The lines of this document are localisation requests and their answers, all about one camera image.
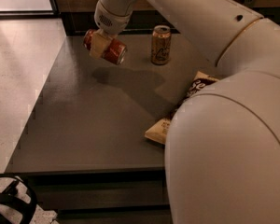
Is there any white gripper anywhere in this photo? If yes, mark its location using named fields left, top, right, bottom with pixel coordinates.
left=90, top=2, right=131, bottom=59

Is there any red coke can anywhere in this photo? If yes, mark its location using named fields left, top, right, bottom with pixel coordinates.
left=83, top=29, right=127, bottom=65

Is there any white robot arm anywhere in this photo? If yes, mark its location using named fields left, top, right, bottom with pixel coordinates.
left=95, top=0, right=280, bottom=224

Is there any brown gold soda can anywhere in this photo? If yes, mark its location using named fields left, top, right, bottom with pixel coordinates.
left=151, top=25, right=171, bottom=65

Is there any sea salt chips bag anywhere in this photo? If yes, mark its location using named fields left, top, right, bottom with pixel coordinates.
left=144, top=71, right=220, bottom=146

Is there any grey drawer cabinet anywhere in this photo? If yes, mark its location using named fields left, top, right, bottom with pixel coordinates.
left=27, top=169, right=173, bottom=224

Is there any right metal wall bracket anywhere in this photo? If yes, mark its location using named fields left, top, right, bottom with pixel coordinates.
left=243, top=0, right=257, bottom=7

